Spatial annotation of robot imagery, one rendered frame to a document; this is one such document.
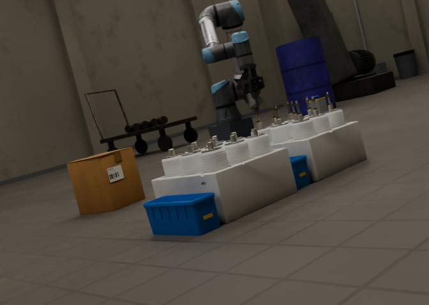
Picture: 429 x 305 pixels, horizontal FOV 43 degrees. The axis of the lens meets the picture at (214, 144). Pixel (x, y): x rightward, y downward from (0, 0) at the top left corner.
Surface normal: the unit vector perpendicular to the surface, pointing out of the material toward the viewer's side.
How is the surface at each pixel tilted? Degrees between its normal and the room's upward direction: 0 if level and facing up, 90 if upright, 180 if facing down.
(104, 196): 89
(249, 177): 90
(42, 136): 90
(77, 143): 90
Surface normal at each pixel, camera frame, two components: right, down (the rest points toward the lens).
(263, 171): 0.65, -0.11
